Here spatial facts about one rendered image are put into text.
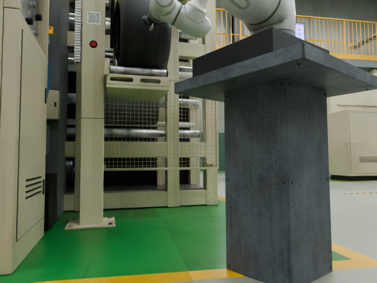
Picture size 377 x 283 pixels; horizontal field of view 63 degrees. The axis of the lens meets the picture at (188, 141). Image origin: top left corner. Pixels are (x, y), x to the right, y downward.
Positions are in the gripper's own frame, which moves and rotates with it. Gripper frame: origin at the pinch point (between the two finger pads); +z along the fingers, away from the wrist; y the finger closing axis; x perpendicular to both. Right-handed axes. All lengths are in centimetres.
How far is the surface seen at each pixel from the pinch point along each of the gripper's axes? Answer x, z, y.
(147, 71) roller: 22.9, 11.4, 0.2
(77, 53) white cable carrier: 13.6, 21.5, 39.8
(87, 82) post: 30.8, 18.1, 34.2
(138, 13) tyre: -7.1, 3.7, 6.4
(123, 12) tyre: -7.9, 7.2, 14.8
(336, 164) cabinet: 125, 295, -388
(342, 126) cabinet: 54, 285, -386
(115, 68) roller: 22.3, 11.5, 18.5
